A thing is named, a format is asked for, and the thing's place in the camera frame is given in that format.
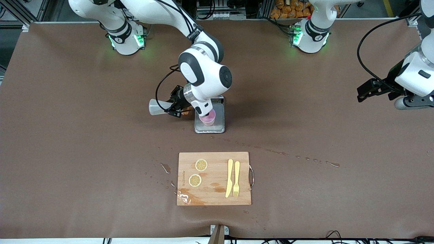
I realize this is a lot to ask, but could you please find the grey sauce bottle orange cap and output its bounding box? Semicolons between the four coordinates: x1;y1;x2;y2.
149;98;194;117

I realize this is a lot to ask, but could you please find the pink plastic cup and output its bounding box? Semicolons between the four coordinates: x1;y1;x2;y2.
198;109;216;126

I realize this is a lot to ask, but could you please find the silver digital kitchen scale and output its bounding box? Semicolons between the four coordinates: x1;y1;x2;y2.
195;95;225;134

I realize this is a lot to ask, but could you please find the yellow plastic knife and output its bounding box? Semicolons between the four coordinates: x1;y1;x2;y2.
225;159;234;198

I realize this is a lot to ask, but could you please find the yellow plastic fork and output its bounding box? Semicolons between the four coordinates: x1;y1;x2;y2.
233;161;240;197

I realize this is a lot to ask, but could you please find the white socket box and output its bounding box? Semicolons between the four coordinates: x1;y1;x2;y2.
197;9;246;20

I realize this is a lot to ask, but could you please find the wooden cutting board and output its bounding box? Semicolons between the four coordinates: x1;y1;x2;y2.
177;151;255;206

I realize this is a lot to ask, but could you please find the orange snack packets pile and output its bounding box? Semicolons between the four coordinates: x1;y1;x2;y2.
270;0;314;19

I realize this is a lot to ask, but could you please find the brown table mat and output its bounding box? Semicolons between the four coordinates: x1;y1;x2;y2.
0;19;434;239

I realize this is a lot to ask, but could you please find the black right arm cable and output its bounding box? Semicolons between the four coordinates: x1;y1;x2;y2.
155;0;204;113

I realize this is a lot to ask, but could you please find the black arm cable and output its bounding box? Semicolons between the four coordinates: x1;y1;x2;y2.
357;13;424;93
155;0;204;113

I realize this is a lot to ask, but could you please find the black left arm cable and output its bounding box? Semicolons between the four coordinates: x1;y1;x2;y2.
357;13;424;93

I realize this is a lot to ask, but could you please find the aluminium frame profile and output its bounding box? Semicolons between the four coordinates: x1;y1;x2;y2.
0;0;51;30
405;0;434;27

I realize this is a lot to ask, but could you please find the camera mount post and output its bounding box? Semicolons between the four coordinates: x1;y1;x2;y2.
210;224;230;244

